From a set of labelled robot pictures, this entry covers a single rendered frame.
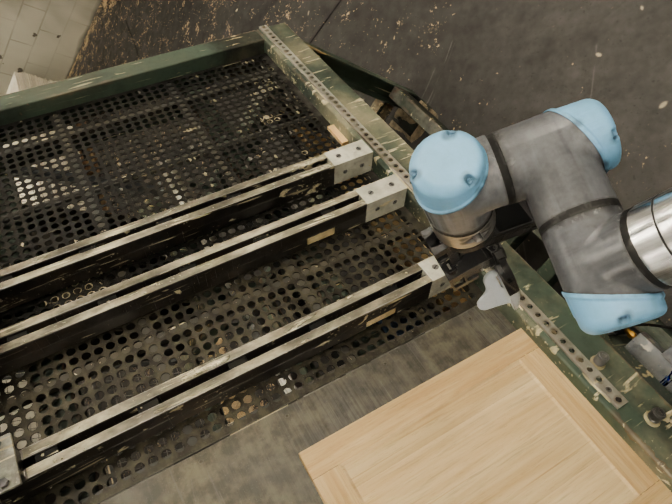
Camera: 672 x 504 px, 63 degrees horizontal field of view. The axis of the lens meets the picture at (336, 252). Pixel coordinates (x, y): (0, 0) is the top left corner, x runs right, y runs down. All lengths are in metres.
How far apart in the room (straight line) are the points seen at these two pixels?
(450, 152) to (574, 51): 1.87
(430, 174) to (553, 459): 0.78
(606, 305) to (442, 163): 0.19
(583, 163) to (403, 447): 0.73
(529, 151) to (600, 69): 1.78
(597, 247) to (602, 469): 0.76
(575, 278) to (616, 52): 1.84
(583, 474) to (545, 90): 1.57
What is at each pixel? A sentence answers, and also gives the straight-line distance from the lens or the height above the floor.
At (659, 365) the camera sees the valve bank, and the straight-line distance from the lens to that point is 1.38.
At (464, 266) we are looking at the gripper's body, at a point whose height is 1.46.
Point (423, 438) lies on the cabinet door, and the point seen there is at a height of 1.17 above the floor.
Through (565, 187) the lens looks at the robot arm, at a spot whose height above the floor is 1.58.
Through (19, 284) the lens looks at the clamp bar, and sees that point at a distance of 1.40.
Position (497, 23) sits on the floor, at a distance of 2.59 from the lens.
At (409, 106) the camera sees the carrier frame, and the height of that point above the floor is 0.18.
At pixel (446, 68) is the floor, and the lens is 2.65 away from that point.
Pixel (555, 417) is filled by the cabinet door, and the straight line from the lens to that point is 1.23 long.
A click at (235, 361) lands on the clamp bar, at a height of 1.41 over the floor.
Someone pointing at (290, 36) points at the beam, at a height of 0.83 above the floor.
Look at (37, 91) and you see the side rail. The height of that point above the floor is 1.52.
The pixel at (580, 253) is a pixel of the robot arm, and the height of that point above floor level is 1.58.
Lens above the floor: 2.08
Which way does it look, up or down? 46 degrees down
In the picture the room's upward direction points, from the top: 85 degrees counter-clockwise
